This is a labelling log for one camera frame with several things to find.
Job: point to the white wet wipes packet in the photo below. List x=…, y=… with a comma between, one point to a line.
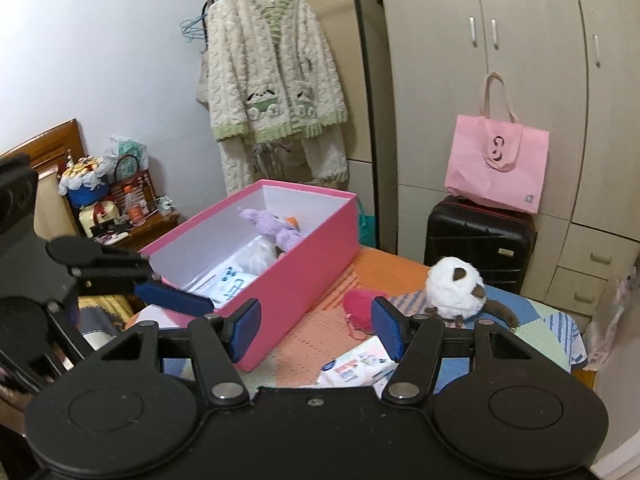
x=350, y=367

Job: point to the black clothes rack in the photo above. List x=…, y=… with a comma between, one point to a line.
x=203, y=20

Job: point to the pink tote bag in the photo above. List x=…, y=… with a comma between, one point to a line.
x=495, y=170

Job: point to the white fluffy plush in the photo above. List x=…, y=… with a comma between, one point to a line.
x=255, y=255

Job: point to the clear plastic tissue bag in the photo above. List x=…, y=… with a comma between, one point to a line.
x=127, y=150

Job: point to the blue flower bouquet box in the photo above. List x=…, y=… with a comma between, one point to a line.
x=85, y=192

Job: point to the orange drink bottle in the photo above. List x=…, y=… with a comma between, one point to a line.
x=135, y=212

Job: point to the cream gift box red bow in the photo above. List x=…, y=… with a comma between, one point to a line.
x=100, y=212

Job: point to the wooden nightstand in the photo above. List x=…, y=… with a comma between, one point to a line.
x=155, y=227

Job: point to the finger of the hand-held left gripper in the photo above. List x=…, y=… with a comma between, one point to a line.
x=90, y=250
x=175, y=300

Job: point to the cream and green fluffy jacket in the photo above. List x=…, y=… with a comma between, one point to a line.
x=270, y=60

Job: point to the patchwork printed blanket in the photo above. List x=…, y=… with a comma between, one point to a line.
x=320, y=325

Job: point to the purple plush toy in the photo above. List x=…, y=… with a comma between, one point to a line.
x=270, y=222

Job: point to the brown woven basket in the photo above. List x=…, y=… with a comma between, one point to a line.
x=142, y=185

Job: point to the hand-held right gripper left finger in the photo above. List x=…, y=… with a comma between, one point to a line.
x=245, y=330

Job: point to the white and brown plush toy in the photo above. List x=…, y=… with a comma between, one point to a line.
x=452, y=290

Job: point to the pink cardboard box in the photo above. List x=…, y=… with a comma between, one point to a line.
x=300, y=270

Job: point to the black suitcase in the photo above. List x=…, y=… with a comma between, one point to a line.
x=465, y=235

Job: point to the wooden headboard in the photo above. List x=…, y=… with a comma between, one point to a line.
x=55, y=140

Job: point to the white hanging cloth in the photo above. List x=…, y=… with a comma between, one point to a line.
x=607, y=320

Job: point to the beige wardrobe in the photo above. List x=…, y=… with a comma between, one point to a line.
x=540, y=35

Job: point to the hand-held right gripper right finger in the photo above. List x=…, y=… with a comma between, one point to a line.
x=390, y=330

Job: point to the teal bag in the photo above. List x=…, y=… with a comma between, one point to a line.
x=366, y=227

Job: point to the blue wet wipes packet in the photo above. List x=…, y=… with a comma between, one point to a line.
x=230, y=280

